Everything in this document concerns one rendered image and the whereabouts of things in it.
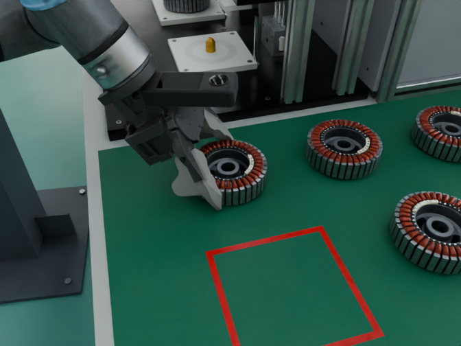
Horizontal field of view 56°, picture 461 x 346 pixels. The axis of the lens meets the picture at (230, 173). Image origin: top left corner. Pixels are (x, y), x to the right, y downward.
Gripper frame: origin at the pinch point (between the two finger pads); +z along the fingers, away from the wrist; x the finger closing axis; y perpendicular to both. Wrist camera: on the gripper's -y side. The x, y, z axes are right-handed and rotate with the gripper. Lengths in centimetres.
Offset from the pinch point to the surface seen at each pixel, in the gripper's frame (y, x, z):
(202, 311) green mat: 0.7, 21.5, 0.6
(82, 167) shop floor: 103, -75, 27
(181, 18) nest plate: 15, -48, -10
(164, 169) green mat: 9.5, -0.9, -4.3
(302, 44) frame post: -13.3, -19.5, -4.1
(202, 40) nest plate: 9.0, -37.6, -6.7
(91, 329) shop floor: 77, -8, 42
